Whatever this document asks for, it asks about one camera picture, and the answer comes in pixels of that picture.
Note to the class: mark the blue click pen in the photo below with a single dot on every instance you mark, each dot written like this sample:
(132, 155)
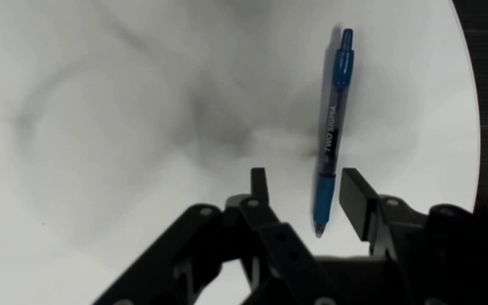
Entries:
(334, 113)

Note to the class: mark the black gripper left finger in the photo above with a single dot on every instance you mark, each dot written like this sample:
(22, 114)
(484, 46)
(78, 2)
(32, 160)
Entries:
(254, 248)

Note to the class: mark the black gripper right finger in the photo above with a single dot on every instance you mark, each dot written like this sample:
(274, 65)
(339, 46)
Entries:
(423, 248)

